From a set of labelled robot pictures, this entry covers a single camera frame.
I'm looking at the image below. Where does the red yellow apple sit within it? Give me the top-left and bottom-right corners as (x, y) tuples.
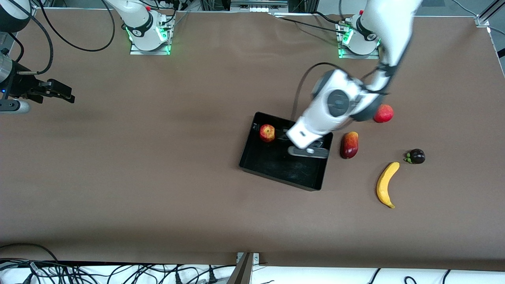
(259, 124), (276, 143)

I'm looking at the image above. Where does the black plastic box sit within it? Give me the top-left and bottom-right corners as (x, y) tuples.
(239, 112), (334, 192)

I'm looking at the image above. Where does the yellow banana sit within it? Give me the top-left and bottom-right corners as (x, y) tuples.
(376, 162), (400, 209)

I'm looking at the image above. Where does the red yellow mango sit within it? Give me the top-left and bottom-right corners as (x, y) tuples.
(340, 131), (359, 160)

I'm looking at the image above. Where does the red pomegranate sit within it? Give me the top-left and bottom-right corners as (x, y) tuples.
(373, 104), (395, 123)

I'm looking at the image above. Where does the dark purple mangosteen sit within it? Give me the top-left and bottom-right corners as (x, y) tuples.
(404, 148), (426, 165)

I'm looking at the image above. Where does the brown table cover sheet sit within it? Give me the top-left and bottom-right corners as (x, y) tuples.
(0, 8), (505, 273)

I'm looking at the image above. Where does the aluminium corner profile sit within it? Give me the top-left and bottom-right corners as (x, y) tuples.
(475, 0), (505, 28)

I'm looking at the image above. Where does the long looping black cable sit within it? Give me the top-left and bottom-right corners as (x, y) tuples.
(36, 0), (116, 52)

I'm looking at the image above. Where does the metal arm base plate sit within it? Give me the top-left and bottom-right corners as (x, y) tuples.
(337, 20), (380, 60)
(129, 16), (172, 56)

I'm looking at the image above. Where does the black cable on table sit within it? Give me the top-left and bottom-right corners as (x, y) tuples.
(272, 11), (348, 37)

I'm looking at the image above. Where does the aluminium frame post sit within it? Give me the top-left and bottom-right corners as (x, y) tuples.
(226, 252), (254, 284)

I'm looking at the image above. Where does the black arched cable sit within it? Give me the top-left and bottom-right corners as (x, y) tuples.
(0, 242), (60, 263)

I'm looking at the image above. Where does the tangle of black cables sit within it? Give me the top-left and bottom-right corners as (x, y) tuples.
(0, 258), (237, 284)

